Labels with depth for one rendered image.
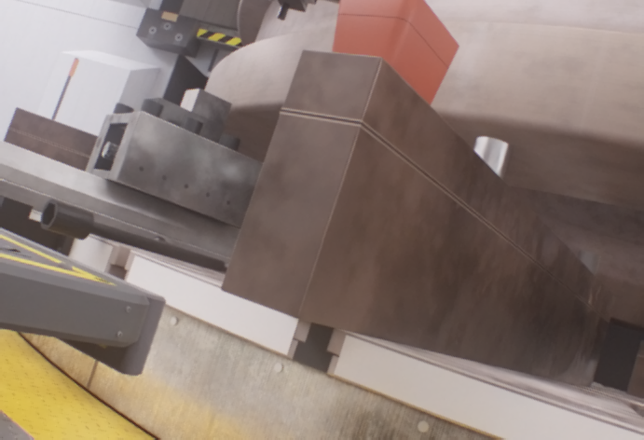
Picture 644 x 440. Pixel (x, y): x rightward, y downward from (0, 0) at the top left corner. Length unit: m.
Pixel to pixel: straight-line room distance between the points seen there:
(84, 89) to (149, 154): 3.16
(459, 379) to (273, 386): 0.33
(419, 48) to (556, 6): 0.92
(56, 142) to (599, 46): 2.35
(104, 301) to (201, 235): 1.89
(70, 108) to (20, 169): 3.17
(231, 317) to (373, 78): 0.50
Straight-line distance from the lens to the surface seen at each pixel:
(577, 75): 1.72
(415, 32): 1.08
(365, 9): 1.09
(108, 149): 2.27
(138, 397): 1.43
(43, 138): 3.30
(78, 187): 2.12
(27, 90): 5.96
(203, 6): 5.49
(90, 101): 5.17
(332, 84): 1.02
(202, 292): 1.30
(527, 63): 1.76
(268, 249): 0.99
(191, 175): 2.15
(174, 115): 2.25
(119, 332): 0.39
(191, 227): 2.25
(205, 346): 1.31
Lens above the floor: 0.36
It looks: 8 degrees up
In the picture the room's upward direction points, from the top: 18 degrees clockwise
